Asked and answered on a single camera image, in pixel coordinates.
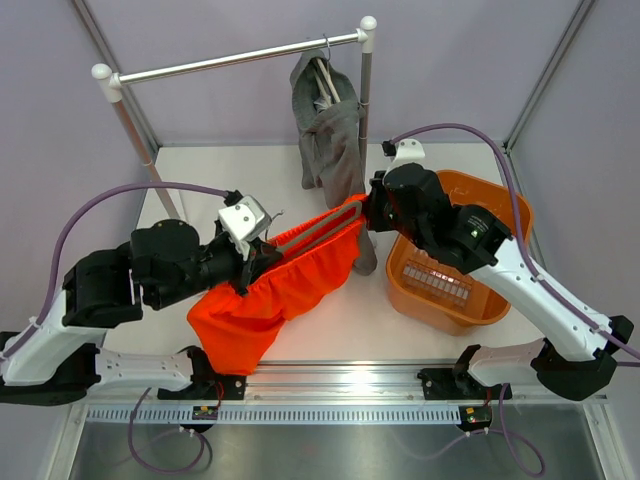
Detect orange plastic basket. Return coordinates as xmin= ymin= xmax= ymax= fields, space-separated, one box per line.
xmin=382 ymin=165 xmax=534 ymax=336

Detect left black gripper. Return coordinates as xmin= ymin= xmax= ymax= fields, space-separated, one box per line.
xmin=150 ymin=236 xmax=283 ymax=311

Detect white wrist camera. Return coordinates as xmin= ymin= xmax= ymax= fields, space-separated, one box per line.
xmin=217 ymin=190 xmax=272 ymax=260
xmin=381 ymin=138 xmax=425 ymax=167

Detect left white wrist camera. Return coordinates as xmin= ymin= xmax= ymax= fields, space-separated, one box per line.
xmin=217 ymin=190 xmax=272 ymax=260

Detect white clothes hanger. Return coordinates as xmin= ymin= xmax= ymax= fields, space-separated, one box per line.
xmin=309 ymin=36 xmax=355 ymax=112

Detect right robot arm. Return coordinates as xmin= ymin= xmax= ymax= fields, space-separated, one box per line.
xmin=364 ymin=163 xmax=634 ymax=401

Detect white slotted cable duct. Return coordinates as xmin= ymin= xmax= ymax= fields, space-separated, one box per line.
xmin=87 ymin=404 xmax=461 ymax=425

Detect orange shorts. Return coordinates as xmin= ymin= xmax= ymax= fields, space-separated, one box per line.
xmin=187 ymin=214 xmax=365 ymax=376

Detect grey shorts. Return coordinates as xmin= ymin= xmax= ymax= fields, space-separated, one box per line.
xmin=289 ymin=48 xmax=379 ymax=276

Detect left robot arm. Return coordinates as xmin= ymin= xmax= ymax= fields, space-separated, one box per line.
xmin=1 ymin=220 xmax=283 ymax=406

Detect grey clothes hanger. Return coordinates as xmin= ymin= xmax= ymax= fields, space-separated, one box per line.
xmin=270 ymin=200 xmax=362 ymax=257

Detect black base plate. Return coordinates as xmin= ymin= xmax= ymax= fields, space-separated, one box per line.
xmin=417 ymin=367 xmax=503 ymax=401
xmin=156 ymin=370 xmax=246 ymax=401

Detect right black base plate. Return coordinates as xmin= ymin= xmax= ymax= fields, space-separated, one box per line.
xmin=417 ymin=367 xmax=503 ymax=401

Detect aluminium rail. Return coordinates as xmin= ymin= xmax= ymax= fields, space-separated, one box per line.
xmin=64 ymin=362 xmax=609 ymax=406

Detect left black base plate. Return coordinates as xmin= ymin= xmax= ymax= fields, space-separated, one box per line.
xmin=156 ymin=370 xmax=246 ymax=401

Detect clothes rack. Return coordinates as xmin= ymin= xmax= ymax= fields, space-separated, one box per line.
xmin=91 ymin=15 xmax=378 ymax=219

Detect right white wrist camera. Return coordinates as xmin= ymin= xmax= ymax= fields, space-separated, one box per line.
xmin=381 ymin=138 xmax=425 ymax=167

